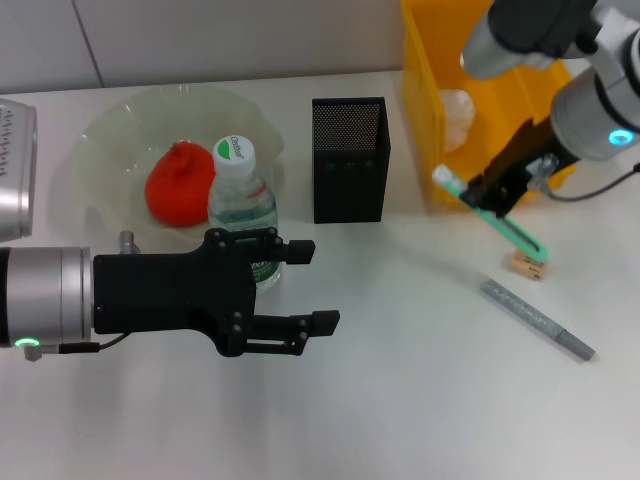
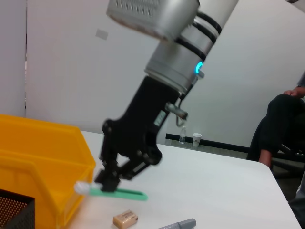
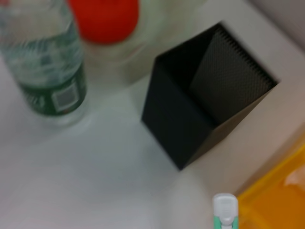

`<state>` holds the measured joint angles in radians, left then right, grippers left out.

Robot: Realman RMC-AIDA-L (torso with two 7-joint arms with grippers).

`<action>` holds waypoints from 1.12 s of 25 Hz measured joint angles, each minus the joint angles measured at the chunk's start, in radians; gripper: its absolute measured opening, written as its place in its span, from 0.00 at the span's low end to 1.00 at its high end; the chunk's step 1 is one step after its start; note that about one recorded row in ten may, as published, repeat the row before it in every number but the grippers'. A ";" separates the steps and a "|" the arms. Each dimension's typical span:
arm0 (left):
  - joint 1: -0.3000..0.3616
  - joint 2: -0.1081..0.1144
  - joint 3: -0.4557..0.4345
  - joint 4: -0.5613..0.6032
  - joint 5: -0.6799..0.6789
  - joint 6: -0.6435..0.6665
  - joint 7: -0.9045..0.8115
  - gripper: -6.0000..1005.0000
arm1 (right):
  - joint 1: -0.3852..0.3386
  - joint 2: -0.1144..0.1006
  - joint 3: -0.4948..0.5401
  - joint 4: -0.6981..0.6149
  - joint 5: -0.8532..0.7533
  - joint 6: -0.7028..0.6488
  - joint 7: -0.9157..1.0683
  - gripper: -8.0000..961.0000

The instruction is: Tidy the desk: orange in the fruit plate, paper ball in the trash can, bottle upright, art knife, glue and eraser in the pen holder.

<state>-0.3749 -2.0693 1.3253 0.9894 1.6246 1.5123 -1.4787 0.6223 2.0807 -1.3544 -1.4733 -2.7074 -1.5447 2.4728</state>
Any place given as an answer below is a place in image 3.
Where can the red orange fruit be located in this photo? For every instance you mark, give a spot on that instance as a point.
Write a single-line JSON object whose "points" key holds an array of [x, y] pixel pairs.
{"points": [[104, 19]]}

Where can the clear green-label water bottle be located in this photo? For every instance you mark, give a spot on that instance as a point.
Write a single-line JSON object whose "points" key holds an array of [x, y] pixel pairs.
{"points": [[47, 71]]}

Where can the green utility knife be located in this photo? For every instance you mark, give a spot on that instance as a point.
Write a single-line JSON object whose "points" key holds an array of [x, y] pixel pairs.
{"points": [[225, 205]]}

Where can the black mesh pen holder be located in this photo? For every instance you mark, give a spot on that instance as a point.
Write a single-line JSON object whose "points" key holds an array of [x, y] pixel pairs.
{"points": [[171, 119]]}

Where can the green glass fruit plate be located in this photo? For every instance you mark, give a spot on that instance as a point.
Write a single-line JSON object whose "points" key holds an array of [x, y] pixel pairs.
{"points": [[147, 35]]}

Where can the yellow plastic bin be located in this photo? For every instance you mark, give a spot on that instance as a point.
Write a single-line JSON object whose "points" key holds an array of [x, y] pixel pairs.
{"points": [[274, 210]]}

